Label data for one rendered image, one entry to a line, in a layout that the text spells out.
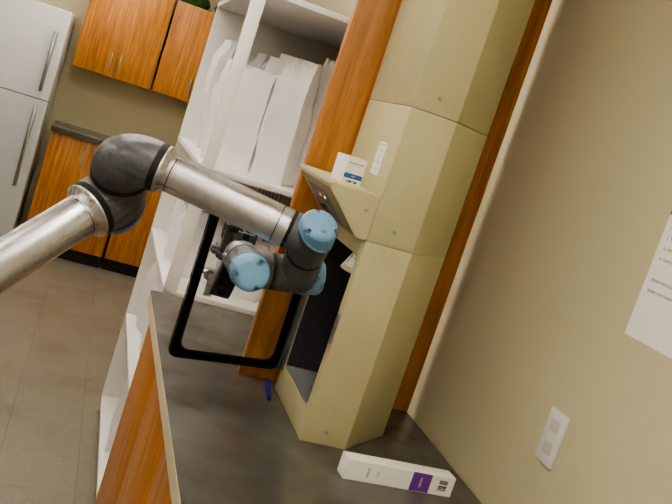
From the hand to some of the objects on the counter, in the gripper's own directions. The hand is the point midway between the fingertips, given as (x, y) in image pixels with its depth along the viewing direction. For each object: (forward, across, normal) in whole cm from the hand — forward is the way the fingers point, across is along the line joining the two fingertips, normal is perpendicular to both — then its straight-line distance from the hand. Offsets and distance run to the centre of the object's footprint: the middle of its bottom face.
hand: (225, 246), depth 200 cm
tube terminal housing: (-6, -37, +34) cm, 51 cm away
